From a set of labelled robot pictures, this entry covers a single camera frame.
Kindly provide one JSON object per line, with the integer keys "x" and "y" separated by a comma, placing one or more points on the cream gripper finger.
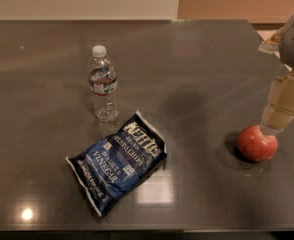
{"x": 272, "y": 44}
{"x": 279, "y": 111}

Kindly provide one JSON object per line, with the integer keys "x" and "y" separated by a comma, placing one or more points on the red apple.
{"x": 254, "y": 146}

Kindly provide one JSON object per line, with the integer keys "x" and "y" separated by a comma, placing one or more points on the blue kettle chip bag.
{"x": 114, "y": 165}

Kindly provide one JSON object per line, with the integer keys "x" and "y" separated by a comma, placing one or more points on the clear plastic water bottle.
{"x": 102, "y": 79}

